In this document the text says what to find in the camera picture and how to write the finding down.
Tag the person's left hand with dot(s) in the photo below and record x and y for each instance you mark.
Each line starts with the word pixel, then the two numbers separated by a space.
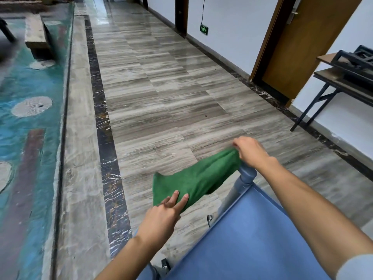
pixel 158 217

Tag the person's right hand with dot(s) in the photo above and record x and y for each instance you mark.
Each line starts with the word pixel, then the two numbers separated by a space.
pixel 252 151

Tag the person's left thumb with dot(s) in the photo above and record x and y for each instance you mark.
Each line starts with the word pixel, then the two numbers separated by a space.
pixel 165 200

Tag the person's left middle finger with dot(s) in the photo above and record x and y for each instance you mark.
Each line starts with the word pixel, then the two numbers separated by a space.
pixel 172 198

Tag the person's right fingers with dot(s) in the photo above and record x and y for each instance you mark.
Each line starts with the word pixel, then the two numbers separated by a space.
pixel 236 147

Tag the green cloth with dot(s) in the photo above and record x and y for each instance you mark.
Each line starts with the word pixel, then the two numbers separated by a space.
pixel 198 179

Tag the person's right forearm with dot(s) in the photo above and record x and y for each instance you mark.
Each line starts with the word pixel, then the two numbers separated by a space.
pixel 309 207

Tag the person's left forearm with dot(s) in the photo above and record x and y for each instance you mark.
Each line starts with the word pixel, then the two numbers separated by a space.
pixel 126 258

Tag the black cart wheel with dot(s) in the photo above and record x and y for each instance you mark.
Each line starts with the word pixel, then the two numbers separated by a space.
pixel 209 220
pixel 165 264

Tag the blue cart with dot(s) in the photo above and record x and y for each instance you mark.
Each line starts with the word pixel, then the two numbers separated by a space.
pixel 247 233

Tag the black folding table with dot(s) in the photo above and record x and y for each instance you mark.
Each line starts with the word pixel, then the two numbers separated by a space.
pixel 332 84

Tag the green exit sign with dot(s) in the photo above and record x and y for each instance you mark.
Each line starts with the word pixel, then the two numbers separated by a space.
pixel 204 29

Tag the brown wooden door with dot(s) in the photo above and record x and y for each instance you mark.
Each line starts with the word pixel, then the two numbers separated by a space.
pixel 306 43

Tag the wooden bench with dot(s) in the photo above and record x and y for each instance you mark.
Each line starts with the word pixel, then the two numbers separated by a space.
pixel 35 32

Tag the dark door frame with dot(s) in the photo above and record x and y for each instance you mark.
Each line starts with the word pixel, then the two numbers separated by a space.
pixel 181 15

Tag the black metal frame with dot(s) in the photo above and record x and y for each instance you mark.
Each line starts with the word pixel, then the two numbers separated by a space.
pixel 354 62

